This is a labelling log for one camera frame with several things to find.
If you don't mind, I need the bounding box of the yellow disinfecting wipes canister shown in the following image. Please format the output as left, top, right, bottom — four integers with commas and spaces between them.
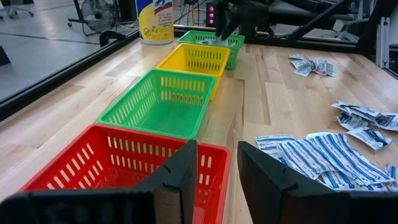
136, 0, 175, 45

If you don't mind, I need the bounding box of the black computer tower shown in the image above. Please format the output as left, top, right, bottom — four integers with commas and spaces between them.
205, 2, 218, 28

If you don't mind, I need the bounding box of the black aluminium table frame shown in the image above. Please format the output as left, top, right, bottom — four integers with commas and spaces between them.
0, 23, 398, 122

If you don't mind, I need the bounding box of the blue office chair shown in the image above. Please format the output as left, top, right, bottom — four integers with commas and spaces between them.
0, 0, 34, 20

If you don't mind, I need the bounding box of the blue striped bandage wrapper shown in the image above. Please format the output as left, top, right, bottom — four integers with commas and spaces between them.
254, 134, 295, 156
317, 170, 388, 192
278, 139, 338, 180
385, 163, 398, 192
306, 132, 396, 186

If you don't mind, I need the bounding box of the red plastic basket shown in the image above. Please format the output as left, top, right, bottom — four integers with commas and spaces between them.
20, 123, 233, 224

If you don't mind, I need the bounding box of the green plastic basket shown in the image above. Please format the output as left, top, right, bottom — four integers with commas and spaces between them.
97, 68, 217, 140
177, 30, 246, 70

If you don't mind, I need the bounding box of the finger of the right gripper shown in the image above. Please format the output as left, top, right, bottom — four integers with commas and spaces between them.
221, 17, 241, 40
215, 11, 226, 37

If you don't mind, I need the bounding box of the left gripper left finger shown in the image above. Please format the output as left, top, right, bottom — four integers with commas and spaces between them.
0, 139, 198, 224

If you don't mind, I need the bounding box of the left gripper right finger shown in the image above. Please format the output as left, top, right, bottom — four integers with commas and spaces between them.
238, 141, 398, 224

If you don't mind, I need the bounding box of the black floor fan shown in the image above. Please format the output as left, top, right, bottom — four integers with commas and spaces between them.
81, 0, 118, 35

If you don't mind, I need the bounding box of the yellow plastic basket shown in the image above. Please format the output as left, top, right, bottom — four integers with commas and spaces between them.
156, 42, 231, 101

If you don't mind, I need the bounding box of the silver aluminium extrusion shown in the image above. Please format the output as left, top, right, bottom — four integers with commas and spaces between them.
375, 17, 391, 68

